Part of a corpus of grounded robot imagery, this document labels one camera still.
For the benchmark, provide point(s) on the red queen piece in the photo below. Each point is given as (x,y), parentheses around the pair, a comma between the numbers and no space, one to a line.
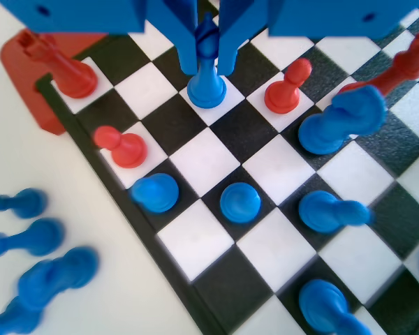
(405,66)

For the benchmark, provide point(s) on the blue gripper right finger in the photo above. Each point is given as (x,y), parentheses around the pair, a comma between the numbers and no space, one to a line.
(335,17)

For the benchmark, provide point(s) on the blue chess pawn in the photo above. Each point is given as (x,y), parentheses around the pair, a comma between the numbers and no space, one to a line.
(241,202)
(29,203)
(321,303)
(157,193)
(321,211)

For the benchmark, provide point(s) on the black and white chessboard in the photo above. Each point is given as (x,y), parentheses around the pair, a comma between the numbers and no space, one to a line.
(202,164)

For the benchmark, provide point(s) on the red chess rook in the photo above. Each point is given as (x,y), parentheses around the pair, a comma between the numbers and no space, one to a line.
(73,76)

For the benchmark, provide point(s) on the red chess pawn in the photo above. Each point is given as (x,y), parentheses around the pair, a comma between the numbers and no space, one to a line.
(283,96)
(129,150)

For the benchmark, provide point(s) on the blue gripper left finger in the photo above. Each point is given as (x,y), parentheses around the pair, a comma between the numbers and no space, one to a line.
(90,15)

